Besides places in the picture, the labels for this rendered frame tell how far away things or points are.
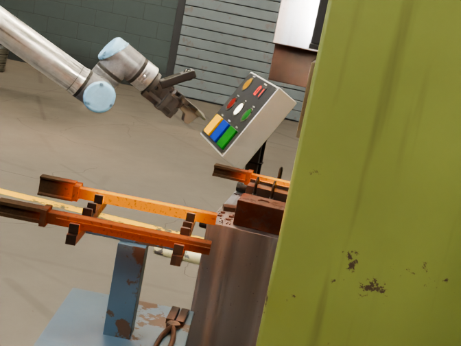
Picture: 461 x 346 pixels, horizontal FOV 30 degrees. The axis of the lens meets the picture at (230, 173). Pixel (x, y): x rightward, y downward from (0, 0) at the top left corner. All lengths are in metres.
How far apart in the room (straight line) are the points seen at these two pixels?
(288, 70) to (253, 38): 8.14
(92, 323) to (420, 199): 0.76
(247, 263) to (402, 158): 0.55
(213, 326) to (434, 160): 0.75
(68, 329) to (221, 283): 0.43
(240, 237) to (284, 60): 0.45
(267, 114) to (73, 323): 1.05
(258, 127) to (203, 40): 7.76
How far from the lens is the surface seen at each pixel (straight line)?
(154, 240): 1.72
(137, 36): 10.68
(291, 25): 2.11
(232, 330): 2.18
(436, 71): 1.74
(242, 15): 10.32
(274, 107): 2.69
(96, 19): 10.84
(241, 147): 2.69
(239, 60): 10.34
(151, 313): 2.06
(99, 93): 2.46
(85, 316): 1.99
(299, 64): 2.17
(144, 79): 2.62
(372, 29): 1.74
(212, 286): 2.16
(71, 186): 1.98
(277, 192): 2.22
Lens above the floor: 1.50
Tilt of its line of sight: 13 degrees down
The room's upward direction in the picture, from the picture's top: 11 degrees clockwise
